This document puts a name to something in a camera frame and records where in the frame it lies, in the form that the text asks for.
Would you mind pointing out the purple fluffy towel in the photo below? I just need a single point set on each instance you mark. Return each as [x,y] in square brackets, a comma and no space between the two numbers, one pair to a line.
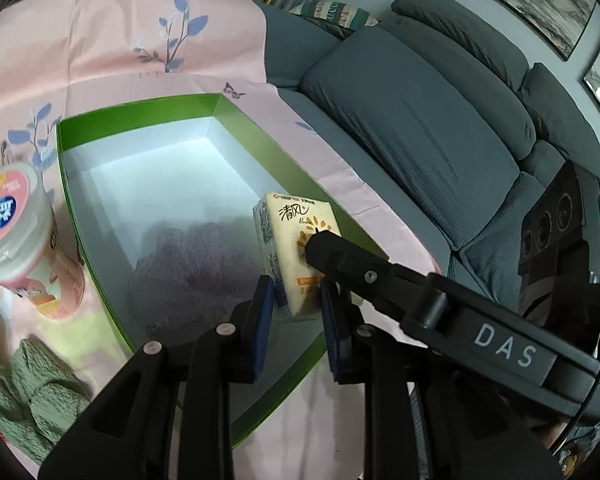
[190,270]

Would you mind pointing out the grey sofa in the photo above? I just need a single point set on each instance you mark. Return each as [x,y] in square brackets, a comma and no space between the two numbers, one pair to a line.
[405,110]

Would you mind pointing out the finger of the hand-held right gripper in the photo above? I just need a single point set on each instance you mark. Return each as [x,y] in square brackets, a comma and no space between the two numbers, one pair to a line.
[360,270]

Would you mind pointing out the green knitted cloth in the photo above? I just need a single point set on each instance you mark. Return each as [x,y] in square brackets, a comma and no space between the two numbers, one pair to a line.
[35,390]

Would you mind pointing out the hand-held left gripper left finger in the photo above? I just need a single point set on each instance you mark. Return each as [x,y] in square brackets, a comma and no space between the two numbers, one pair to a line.
[261,330]

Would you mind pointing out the pink printed blanket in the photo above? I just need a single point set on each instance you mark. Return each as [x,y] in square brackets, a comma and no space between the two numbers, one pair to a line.
[130,20]

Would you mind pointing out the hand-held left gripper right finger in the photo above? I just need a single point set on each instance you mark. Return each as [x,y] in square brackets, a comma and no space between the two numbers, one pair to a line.
[332,335]

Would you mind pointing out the pink white wipes tub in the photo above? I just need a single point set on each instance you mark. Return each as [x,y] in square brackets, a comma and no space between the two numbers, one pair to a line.
[15,210]

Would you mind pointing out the green cardboard box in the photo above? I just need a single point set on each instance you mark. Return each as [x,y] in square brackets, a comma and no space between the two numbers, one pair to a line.
[155,160]

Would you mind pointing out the striped pillow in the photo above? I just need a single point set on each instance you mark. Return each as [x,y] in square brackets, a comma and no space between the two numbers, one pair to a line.
[340,15]

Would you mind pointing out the yellow tissue packet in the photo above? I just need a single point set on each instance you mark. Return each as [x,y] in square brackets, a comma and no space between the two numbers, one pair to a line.
[280,230]

